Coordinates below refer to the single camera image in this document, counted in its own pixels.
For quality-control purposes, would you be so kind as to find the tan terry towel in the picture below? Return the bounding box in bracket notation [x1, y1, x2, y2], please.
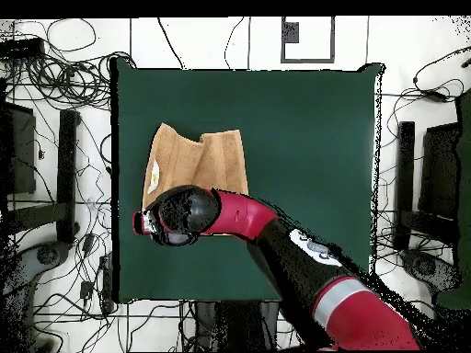
[142, 122, 250, 211]

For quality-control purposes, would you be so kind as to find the dark flat box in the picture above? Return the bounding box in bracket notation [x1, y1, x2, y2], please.
[0, 101, 37, 195]
[418, 122, 461, 220]

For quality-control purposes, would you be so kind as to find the black power strip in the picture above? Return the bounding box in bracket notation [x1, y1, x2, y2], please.
[98, 253, 116, 313]

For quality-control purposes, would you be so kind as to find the black stand foot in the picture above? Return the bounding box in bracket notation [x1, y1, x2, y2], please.
[6, 108, 81, 245]
[392, 120, 457, 252]

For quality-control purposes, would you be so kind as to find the dark chair base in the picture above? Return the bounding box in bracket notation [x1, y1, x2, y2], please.
[400, 249, 463, 295]
[0, 240, 71, 352]

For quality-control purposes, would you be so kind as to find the dark green table cloth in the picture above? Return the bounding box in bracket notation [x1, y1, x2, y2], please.
[109, 56, 385, 304]

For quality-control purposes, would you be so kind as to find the small dark grey square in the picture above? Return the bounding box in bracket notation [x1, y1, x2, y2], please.
[283, 21, 300, 44]

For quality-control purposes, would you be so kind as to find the dark green draped cloth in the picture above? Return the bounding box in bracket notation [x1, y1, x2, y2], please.
[435, 89, 471, 310]

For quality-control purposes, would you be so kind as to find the black cable tangle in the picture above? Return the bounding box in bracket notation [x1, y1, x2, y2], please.
[3, 51, 138, 111]

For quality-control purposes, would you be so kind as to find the thin black cable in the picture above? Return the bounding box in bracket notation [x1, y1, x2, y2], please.
[224, 17, 247, 70]
[156, 17, 185, 70]

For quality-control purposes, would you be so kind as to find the black box with cables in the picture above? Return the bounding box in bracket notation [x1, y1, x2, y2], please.
[0, 37, 46, 60]

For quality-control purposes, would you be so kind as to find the grey square floor frame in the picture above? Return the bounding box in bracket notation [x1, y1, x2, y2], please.
[280, 16, 337, 64]

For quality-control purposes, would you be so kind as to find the black adapter with cable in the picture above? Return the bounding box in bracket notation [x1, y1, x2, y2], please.
[411, 45, 471, 104]

